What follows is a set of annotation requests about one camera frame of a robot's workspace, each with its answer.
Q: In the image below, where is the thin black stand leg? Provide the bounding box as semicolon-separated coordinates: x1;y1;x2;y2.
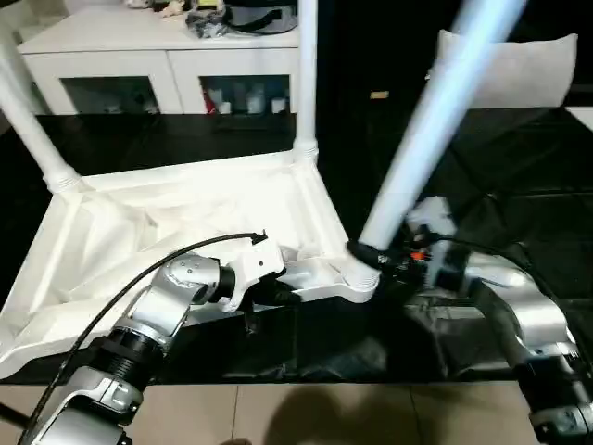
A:
0;400;30;428

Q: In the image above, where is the white flat board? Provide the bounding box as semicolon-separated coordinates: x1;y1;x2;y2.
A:
561;105;593;127

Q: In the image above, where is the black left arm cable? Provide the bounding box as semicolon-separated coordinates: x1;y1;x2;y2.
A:
19;228;271;445

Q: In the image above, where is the black box with yellow label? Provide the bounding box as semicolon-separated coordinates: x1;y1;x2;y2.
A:
318;0;442;113

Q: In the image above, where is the grey cushion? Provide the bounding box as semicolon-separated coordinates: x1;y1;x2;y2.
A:
424;29;581;109

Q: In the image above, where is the black work mat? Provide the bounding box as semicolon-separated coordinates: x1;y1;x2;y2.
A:
0;105;593;386

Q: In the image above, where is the white plastic table leg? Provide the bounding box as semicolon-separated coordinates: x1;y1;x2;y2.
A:
295;0;322;164
0;40;83;196
344;0;530;303

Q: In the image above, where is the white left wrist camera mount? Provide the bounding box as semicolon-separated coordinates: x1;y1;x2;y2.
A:
219;235;285;315

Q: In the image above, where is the white plastic table top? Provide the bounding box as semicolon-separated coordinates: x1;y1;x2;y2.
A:
0;151;385;379

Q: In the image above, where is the white cabinet with glass doors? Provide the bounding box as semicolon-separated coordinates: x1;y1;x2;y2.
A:
15;7;303;118

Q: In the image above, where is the dark tangled small object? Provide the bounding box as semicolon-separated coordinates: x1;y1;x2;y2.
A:
183;8;232;42

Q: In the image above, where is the grey rounded device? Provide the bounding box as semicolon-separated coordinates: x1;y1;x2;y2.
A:
225;0;298;37

